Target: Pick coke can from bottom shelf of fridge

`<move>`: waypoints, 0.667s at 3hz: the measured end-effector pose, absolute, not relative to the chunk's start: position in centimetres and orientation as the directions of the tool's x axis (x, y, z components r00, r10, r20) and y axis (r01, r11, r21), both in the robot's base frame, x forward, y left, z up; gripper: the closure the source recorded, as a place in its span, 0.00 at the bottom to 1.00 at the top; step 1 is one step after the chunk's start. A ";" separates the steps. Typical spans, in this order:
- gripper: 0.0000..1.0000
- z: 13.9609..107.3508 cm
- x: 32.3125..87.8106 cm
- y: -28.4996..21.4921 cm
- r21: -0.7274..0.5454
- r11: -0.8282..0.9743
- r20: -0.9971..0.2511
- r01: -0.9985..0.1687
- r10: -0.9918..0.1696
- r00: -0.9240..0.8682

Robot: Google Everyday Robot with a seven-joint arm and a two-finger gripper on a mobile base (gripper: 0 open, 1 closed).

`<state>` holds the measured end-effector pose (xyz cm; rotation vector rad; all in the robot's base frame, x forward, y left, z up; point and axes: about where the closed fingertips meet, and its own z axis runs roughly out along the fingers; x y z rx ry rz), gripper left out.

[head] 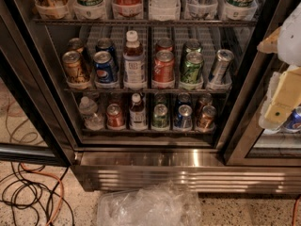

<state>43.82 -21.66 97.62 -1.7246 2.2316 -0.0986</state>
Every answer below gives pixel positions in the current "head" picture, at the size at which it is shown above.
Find blue pepsi can middle shelf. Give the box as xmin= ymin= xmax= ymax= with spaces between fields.
xmin=93 ymin=51 xmax=119 ymax=89

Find clear water bottle bottom shelf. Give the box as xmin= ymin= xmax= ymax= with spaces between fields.
xmin=79 ymin=96 xmax=103 ymax=131

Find red-orange can middle shelf front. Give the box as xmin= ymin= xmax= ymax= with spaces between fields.
xmin=152 ymin=50 xmax=175 ymax=89

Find red bottle top shelf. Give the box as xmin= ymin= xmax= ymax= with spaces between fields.
xmin=112 ymin=0 xmax=143 ymax=19

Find green can shelf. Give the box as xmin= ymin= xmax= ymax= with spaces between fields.
xmin=151 ymin=104 xmax=169 ymax=131
xmin=180 ymin=51 xmax=204 ymax=90
xmin=182 ymin=39 xmax=202 ymax=59
xmin=154 ymin=93 xmax=168 ymax=105

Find blue can bottom shelf front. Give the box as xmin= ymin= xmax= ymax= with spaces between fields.
xmin=174 ymin=105 xmax=193 ymax=131

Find clear bottle top shelf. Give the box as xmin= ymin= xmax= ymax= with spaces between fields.
xmin=149 ymin=0 xmax=181 ymax=21

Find black cable on floor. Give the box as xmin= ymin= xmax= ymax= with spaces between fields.
xmin=0 ymin=160 xmax=76 ymax=226

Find clear plastic bin with wrap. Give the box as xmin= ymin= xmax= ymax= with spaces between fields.
xmin=97 ymin=183 xmax=201 ymax=226

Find red coke can bottom shelf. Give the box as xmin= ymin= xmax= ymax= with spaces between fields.
xmin=106 ymin=104 xmax=125 ymax=130

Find green can bottom shelf front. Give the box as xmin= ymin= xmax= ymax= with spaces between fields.
xmin=151 ymin=104 xmax=169 ymax=131

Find gold-brown can middle shelf front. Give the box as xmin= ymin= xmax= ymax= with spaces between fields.
xmin=62 ymin=50 xmax=90 ymax=89

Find white green bottle top left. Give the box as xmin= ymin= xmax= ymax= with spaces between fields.
xmin=73 ymin=0 xmax=106 ymax=20

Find brown tea bottle bottom shelf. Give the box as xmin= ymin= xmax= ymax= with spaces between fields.
xmin=129 ymin=93 xmax=147 ymax=131

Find white green bottle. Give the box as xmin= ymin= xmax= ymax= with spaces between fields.
xmin=218 ymin=0 xmax=258 ymax=21
xmin=73 ymin=0 xmax=106 ymax=20

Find green can middle shelf rear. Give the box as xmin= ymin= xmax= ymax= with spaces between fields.
xmin=182 ymin=39 xmax=202 ymax=59

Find gold can middle shelf rear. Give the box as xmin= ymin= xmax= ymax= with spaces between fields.
xmin=68 ymin=38 xmax=90 ymax=63

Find orange-brown can bottom shelf front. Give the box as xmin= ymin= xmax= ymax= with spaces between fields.
xmin=197 ymin=105 xmax=216 ymax=132

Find blue can middle shelf rear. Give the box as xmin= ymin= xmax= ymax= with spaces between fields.
xmin=95 ymin=38 xmax=118 ymax=64

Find green can bottom shelf rear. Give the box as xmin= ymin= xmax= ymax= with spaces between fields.
xmin=154 ymin=93 xmax=168 ymax=105

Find red can middle shelf rear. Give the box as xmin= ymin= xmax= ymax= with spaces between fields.
xmin=155 ymin=38 xmax=174 ymax=52

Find brown can bottom shelf rear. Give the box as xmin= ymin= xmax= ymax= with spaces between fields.
xmin=195 ymin=93 xmax=213 ymax=114

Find white green bottle top right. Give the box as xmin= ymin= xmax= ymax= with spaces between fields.
xmin=218 ymin=0 xmax=258 ymax=21

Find tea bottle middle shelf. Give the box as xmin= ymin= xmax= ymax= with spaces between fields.
xmin=122 ymin=30 xmax=147 ymax=90

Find blue can bottom shelf rear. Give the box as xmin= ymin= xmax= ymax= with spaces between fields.
xmin=175 ymin=92 xmax=192 ymax=109

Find green can middle shelf front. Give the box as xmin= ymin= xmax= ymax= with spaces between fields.
xmin=180 ymin=51 xmax=204 ymax=90

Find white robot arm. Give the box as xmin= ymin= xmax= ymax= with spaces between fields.
xmin=257 ymin=3 xmax=301 ymax=129

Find stainless steel fridge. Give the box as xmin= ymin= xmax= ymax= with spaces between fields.
xmin=0 ymin=0 xmax=301 ymax=194

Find tan bottle top shelf left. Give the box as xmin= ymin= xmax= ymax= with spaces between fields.
xmin=35 ymin=0 xmax=74 ymax=20

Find blue can in right compartment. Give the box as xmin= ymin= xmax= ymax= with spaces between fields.
xmin=283 ymin=106 xmax=301 ymax=132

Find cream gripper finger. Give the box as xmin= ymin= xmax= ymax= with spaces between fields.
xmin=264 ymin=67 xmax=301 ymax=126
xmin=257 ymin=27 xmax=280 ymax=54

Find orange cable on floor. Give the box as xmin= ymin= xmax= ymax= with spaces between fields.
xmin=19 ymin=162 xmax=65 ymax=226

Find slim silver can middle shelf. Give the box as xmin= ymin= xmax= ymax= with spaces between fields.
xmin=207 ymin=49 xmax=234 ymax=89

